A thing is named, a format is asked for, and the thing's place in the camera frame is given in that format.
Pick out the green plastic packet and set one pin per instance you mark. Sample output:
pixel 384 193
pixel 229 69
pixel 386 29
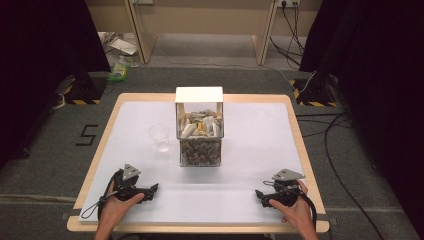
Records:
pixel 118 72

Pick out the white table mat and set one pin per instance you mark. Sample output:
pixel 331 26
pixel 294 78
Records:
pixel 246 150

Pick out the pile of scraps in bin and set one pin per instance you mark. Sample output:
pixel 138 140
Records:
pixel 200 128

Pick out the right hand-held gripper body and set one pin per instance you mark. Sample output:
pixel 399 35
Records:
pixel 286 190

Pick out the person's right hand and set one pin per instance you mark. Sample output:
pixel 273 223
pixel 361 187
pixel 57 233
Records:
pixel 298 213

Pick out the dark curtain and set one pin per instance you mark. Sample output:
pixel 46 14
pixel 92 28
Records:
pixel 376 83
pixel 40 66

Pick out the wooden table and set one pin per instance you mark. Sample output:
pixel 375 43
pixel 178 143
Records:
pixel 301 133

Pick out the beige desk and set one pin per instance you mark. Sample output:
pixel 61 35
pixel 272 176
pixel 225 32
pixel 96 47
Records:
pixel 200 16

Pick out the black striped stand base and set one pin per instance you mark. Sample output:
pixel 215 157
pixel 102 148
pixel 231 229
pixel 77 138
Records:
pixel 315 93
pixel 83 90

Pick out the person's left hand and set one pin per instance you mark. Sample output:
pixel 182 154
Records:
pixel 115 208

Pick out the white wall socket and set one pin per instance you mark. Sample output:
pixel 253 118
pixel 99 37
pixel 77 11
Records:
pixel 288 2

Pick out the pile of cardboard and paper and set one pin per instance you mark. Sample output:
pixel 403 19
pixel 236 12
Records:
pixel 121 46

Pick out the clear bin with white lid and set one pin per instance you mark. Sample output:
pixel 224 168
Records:
pixel 199 95

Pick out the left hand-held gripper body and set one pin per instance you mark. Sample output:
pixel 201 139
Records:
pixel 128 186

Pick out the clear plastic cup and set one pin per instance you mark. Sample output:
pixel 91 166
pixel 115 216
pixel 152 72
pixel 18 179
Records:
pixel 160 136

